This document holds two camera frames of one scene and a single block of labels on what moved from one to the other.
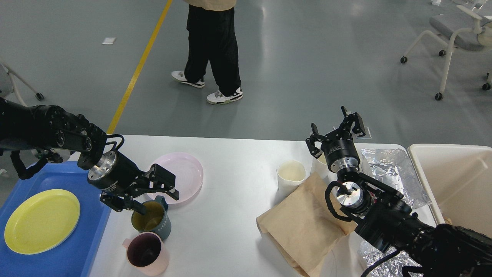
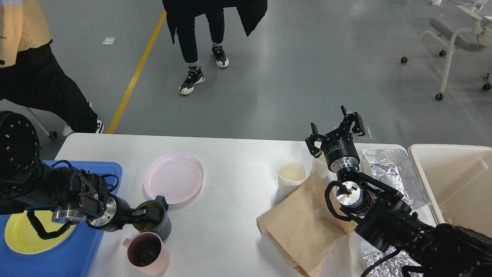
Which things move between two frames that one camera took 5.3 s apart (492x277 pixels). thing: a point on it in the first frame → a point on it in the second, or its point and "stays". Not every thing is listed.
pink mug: x=147 y=252 stays
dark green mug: x=156 y=219 stays
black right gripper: x=338 y=147 stays
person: x=211 y=37 → x=31 y=74
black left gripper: x=116 y=172 → x=118 y=213
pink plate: x=189 y=175 stays
